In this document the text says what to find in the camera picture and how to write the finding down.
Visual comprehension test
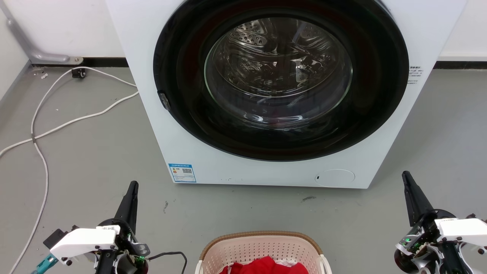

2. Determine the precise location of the stainless steel washer drum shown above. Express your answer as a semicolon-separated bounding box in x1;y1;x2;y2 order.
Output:
205;17;353;131

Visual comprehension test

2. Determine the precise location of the white front-load washing machine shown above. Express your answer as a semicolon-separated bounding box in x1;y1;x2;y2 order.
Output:
105;0;468;190

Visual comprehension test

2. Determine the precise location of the teal connector piece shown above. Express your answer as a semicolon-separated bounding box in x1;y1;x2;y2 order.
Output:
31;254;60;274

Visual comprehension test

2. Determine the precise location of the grey wall pipe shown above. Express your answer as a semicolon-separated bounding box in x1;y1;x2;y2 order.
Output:
5;8;84;65

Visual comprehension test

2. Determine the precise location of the long looping white cable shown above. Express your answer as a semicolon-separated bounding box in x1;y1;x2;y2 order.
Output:
8;67;138;274

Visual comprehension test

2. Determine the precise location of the round white filter cover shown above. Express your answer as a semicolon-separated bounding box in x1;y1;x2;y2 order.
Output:
314;169;356;188

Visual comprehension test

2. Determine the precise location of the black round washer door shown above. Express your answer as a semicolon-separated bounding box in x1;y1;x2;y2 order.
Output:
153;0;410;162

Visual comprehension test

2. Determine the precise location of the black baseboard strip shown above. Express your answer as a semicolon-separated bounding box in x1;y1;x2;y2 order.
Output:
32;57;129;69
433;61;487;70

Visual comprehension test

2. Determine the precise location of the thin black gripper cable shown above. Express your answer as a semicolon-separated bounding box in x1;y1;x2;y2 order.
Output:
146;251;188;274

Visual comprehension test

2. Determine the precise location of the blue energy label sticker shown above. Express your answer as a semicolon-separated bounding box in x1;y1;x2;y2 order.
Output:
168;163;197;183

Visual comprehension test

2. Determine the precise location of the white floor cable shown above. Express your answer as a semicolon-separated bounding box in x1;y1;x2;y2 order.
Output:
0;91;140;158

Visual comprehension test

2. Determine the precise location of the red garment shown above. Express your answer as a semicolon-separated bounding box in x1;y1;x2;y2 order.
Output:
219;256;310;274

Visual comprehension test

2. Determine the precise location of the small text warning sticker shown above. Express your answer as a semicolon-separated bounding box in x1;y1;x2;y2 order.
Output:
408;65;424;85

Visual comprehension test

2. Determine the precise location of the beige perforated laundry basket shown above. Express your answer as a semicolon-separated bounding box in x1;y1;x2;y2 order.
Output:
195;231;333;274

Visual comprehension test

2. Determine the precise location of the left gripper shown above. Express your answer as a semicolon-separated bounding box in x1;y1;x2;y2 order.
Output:
97;181;151;268

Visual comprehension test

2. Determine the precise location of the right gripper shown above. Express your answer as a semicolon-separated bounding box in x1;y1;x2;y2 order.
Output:
395;171;458;261

